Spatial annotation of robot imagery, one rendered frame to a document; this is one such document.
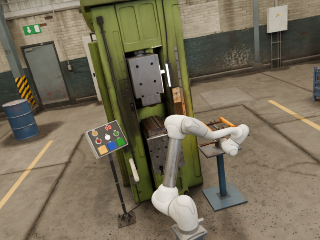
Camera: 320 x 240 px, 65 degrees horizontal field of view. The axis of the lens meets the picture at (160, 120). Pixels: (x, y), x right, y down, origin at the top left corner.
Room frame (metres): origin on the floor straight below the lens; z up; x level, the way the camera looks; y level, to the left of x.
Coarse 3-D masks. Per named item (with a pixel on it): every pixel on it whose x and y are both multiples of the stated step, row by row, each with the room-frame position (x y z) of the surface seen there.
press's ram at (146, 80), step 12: (132, 60) 2.56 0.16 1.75; (144, 60) 2.58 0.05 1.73; (156, 60) 2.60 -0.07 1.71; (132, 72) 2.55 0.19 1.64; (144, 72) 2.58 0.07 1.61; (156, 72) 2.60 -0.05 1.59; (132, 84) 2.64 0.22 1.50; (144, 84) 2.57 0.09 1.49; (156, 84) 2.59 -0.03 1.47; (144, 96) 2.57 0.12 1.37
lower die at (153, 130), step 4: (152, 116) 2.96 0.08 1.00; (156, 116) 2.96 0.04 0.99; (148, 120) 2.87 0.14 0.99; (156, 120) 2.79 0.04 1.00; (160, 120) 2.79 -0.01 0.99; (148, 124) 2.76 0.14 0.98; (152, 124) 2.72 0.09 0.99; (160, 124) 2.66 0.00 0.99; (148, 128) 2.65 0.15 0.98; (152, 128) 2.60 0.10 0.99; (156, 128) 2.58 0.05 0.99; (160, 128) 2.59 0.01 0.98; (164, 128) 2.60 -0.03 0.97; (148, 132) 2.56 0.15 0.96; (152, 132) 2.57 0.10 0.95; (156, 132) 2.58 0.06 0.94; (160, 132) 2.59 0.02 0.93
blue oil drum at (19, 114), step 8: (8, 104) 6.10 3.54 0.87; (16, 104) 5.87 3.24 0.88; (24, 104) 6.01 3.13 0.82; (8, 112) 5.85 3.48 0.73; (16, 112) 5.85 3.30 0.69; (24, 112) 5.95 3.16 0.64; (8, 120) 5.94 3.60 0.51; (16, 120) 5.84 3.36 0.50; (24, 120) 5.90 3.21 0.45; (32, 120) 6.07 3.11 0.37; (16, 128) 5.84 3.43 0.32; (24, 128) 5.88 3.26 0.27; (32, 128) 5.99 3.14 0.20; (16, 136) 5.87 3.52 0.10; (24, 136) 5.85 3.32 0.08; (32, 136) 5.93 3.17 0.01
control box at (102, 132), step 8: (96, 128) 2.35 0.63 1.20; (104, 128) 2.37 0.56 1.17; (112, 128) 2.41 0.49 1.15; (88, 136) 2.27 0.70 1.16; (96, 136) 2.29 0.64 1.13; (104, 136) 2.32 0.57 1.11; (112, 136) 2.35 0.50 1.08; (120, 136) 2.39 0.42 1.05; (96, 144) 2.24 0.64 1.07; (104, 144) 2.27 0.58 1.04; (96, 152) 2.20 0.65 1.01
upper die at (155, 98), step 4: (148, 96) 2.58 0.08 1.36; (152, 96) 2.58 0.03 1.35; (156, 96) 2.59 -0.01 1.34; (140, 100) 2.65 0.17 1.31; (144, 100) 2.57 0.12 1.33; (148, 100) 2.57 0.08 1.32; (152, 100) 2.58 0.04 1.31; (156, 100) 2.59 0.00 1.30; (160, 100) 2.60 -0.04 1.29; (144, 104) 2.56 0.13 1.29; (148, 104) 2.57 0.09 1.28
